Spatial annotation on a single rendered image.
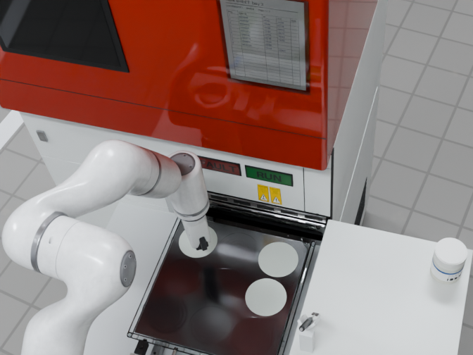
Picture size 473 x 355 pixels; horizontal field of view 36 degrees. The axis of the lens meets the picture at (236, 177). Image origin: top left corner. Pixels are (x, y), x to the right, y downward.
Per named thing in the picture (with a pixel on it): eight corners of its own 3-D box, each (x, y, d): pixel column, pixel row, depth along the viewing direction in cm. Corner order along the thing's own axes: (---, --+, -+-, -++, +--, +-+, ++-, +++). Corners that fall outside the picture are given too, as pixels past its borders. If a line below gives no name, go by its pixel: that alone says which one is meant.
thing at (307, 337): (304, 326, 163) (303, 299, 152) (321, 330, 162) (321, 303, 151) (297, 351, 159) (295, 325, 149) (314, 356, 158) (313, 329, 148)
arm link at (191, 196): (161, 208, 161) (199, 219, 158) (150, 173, 151) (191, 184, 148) (177, 179, 166) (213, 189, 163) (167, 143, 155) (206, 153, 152)
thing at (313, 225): (171, 207, 200) (165, 187, 192) (326, 241, 189) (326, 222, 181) (168, 212, 199) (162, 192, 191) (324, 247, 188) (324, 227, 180)
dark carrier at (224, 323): (184, 216, 192) (183, 215, 192) (309, 244, 183) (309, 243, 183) (134, 332, 173) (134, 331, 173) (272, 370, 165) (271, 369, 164)
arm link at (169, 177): (75, 179, 135) (140, 191, 164) (152, 201, 130) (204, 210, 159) (88, 133, 135) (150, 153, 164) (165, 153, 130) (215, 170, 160)
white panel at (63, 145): (60, 181, 213) (14, 87, 180) (331, 241, 192) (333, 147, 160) (55, 189, 211) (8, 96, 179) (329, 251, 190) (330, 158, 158)
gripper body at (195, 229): (169, 193, 166) (177, 219, 175) (181, 227, 160) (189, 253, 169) (199, 182, 167) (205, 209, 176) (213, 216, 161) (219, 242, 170)
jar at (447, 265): (432, 255, 170) (437, 234, 163) (462, 262, 169) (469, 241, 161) (427, 281, 166) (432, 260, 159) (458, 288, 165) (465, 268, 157)
